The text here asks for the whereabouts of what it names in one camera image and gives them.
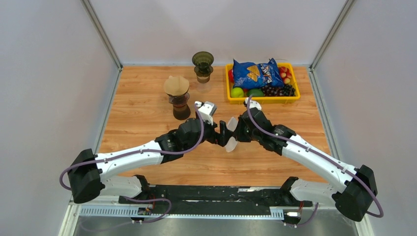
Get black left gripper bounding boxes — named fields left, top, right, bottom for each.
left=184, top=111, right=234, bottom=152

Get white paper sheet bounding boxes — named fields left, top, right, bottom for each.
left=225, top=117, right=238, bottom=152

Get brown paper coffee filter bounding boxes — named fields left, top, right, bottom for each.
left=163, top=76, right=190, bottom=96

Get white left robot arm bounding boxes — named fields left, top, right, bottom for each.
left=63, top=118, right=237, bottom=204

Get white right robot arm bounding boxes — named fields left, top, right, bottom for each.
left=227, top=108, right=378, bottom=222

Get red-black coffee carafe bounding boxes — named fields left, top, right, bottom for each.
left=168, top=93, right=191, bottom=120

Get yellow plastic bin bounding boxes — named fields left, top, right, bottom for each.
left=224, top=62, right=301, bottom=104

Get yellow-green lime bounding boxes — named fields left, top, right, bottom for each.
left=230, top=87, right=244, bottom=98

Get dark green lime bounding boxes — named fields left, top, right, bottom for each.
left=246, top=88, right=264, bottom=97

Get clear glass with brown sleeve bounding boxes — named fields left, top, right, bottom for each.
left=197, top=76, right=211, bottom=93

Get red fruit in bin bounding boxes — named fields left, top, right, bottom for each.
left=228, top=69, right=234, bottom=84

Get blue chips bag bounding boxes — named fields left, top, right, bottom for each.
left=232, top=58, right=284, bottom=89

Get dark purple grape bunch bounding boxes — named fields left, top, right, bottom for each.
left=261, top=85, right=296, bottom=97

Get red-yellow small fruits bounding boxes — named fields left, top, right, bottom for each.
left=278, top=66, right=293, bottom=85

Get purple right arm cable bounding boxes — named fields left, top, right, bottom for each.
left=246, top=95, right=385, bottom=228

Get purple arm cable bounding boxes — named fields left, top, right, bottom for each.
left=59, top=103, right=205, bottom=225
left=246, top=95, right=385, bottom=228

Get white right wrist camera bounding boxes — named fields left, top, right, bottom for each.
left=244, top=98, right=262, bottom=111

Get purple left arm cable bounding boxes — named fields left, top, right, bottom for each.
left=59, top=103, right=205, bottom=225

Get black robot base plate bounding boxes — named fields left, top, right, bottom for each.
left=136, top=185, right=300, bottom=216

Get aluminium frame rail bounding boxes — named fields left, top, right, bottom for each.
left=59, top=185, right=374, bottom=236

